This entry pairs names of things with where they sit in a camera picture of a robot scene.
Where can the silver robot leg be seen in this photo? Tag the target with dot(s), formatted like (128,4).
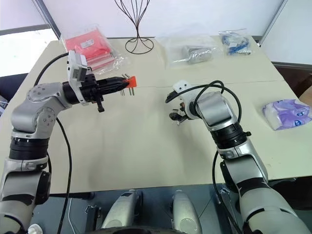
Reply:
(185,212)
(122,209)

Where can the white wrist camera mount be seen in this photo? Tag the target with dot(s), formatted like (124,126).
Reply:
(76,70)
(183,86)

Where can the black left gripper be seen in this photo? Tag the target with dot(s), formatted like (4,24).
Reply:
(90,89)

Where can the purple tissue pack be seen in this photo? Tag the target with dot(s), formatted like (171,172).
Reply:
(287,114)

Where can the clear bag with blue parts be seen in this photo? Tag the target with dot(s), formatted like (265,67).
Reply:
(235,42)

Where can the white round knob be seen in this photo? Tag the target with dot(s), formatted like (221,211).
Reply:
(34,229)

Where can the silver left robot leg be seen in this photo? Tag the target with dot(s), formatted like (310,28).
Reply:
(122,209)

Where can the dark rounded robot torso edge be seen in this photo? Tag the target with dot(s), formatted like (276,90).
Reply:
(136,231)

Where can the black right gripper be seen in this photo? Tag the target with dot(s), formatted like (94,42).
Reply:
(183,112)

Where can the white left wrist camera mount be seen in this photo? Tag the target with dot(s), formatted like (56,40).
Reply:
(76,70)

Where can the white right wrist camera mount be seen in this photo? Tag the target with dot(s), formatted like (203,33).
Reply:
(183,86)

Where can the dark brown cabinet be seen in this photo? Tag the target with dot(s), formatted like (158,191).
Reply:
(296,75)

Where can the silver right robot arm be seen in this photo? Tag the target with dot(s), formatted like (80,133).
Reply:
(219,109)

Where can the clear bag with red contents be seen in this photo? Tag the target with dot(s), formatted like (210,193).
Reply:
(92,48)

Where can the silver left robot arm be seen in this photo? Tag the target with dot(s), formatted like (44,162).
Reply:
(36,107)

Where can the clear bag with metal part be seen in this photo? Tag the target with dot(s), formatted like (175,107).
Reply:
(195,53)

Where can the silver right robot leg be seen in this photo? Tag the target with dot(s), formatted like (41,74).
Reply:
(185,212)

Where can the red hex key holder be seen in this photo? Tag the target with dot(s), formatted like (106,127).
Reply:
(132,81)

